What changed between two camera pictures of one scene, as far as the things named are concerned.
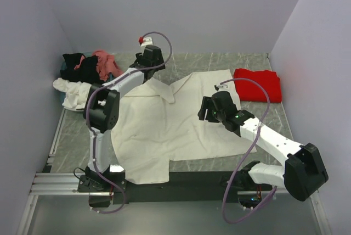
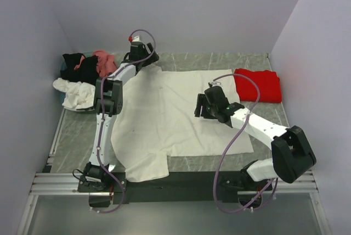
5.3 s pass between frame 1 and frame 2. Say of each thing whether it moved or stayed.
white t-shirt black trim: stayed
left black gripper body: moved
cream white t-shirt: stayed
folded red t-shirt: stayed
